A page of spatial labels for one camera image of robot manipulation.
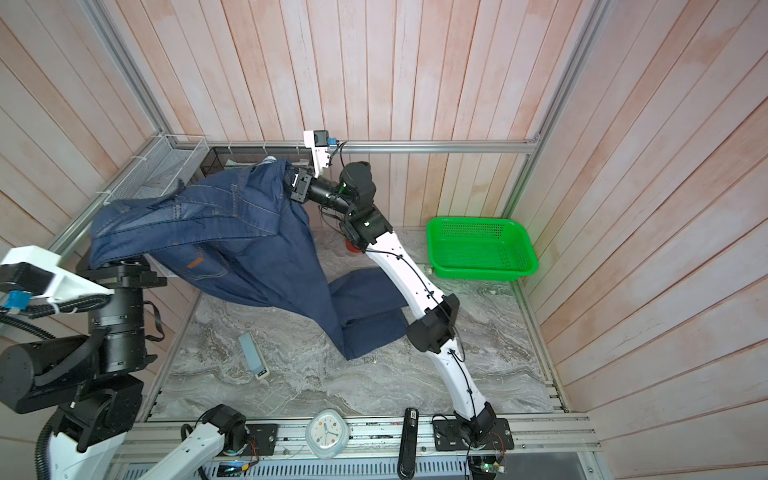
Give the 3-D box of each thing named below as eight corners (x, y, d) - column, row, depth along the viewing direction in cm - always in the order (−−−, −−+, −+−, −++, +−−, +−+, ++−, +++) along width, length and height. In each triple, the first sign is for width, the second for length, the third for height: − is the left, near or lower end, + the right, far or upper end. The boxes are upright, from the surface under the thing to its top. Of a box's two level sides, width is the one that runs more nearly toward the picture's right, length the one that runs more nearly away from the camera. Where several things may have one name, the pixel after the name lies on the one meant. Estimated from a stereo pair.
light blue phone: (259, 381, 85) (252, 374, 80) (243, 345, 92) (235, 336, 87) (271, 374, 86) (265, 366, 81) (254, 338, 93) (247, 329, 88)
